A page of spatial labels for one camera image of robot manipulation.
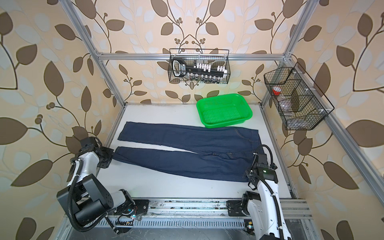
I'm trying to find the black handheld tool in basket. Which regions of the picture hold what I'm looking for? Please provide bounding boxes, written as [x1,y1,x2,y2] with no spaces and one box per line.
[171,58,228,77]

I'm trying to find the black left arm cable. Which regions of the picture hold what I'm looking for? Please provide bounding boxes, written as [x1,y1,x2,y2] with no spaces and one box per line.
[66,157,121,235]

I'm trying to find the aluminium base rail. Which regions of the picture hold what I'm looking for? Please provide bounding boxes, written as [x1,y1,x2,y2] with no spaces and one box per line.
[53,196,319,240]

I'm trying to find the dark blue denim trousers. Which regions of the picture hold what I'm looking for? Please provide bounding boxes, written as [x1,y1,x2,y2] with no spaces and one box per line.
[114,122,264,183]

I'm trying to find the green perforated plastic basket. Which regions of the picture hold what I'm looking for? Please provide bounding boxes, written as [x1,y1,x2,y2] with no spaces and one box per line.
[196,94,253,129]

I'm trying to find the aluminium frame structure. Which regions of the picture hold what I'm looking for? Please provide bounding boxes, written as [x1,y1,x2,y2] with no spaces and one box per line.
[58,0,384,205]

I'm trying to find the black wire basket back wall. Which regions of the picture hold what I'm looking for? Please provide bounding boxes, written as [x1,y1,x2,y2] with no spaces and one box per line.
[168,48,231,85]

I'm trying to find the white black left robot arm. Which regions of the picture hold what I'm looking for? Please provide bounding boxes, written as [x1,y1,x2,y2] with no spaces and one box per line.
[57,137,137,232]

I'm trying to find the black wire basket wall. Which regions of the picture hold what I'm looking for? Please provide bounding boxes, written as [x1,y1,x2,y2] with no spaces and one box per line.
[168,48,231,85]
[264,63,335,131]

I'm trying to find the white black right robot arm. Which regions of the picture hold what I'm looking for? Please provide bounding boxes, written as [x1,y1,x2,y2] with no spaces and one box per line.
[244,154,293,240]

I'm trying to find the red capped clear bottle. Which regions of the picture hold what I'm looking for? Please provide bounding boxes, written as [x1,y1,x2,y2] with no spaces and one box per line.
[272,86,292,113]

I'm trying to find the black wire basket right wall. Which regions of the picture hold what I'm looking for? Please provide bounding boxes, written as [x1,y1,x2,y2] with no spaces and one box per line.
[264,63,335,131]

